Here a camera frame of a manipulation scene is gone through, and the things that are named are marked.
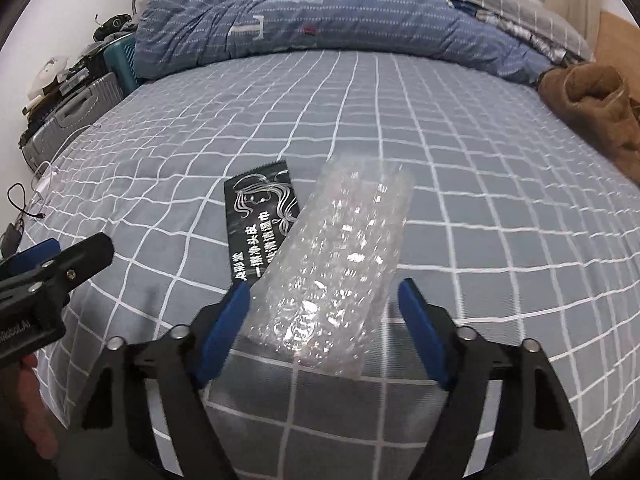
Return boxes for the grey suitcase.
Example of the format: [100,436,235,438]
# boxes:
[20,72,126,171]

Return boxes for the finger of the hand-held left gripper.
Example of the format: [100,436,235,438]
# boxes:
[30,232,115,294]
[0,239,62,277]

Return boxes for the teal suitcase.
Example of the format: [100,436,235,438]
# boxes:
[102,35,138,96]

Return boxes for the white cap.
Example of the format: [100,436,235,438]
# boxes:
[27,56,71,101]

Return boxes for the wooden headboard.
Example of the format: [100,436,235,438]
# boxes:
[597,10,640,61]

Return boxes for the clear bubble wrap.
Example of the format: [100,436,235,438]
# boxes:
[240,156,416,378]

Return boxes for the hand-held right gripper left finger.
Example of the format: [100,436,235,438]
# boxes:
[82,280,252,480]

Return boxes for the black power adapter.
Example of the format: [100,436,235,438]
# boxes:
[0,225,21,256]

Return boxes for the black cable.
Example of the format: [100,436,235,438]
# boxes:
[7,182,46,221]

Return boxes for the person's left hand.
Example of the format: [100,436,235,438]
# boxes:
[12,352,58,461]

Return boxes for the black sachet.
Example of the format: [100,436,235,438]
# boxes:
[223,157,301,286]

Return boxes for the black headphones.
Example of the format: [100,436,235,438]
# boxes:
[95,15,138,41]

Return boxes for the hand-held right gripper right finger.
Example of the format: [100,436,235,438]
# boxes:
[397,277,576,480]

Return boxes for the brown fleece garment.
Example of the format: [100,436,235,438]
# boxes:
[537,62,640,186]

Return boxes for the blue striped duvet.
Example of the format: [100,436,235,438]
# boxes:
[134,0,556,86]

